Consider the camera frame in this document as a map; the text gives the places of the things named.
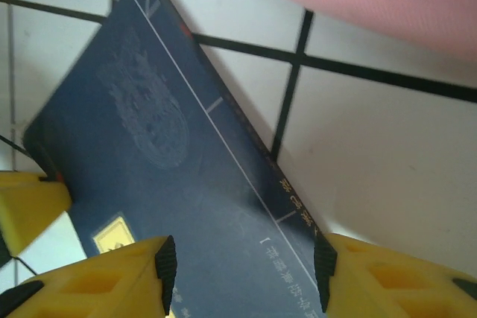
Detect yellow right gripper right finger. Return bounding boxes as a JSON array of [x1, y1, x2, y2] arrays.
[[314, 233, 477, 318]]

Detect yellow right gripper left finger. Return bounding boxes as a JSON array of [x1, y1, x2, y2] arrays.
[[0, 235, 177, 318]]

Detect blue booklet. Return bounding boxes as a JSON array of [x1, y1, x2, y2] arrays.
[[22, 0, 329, 318]]

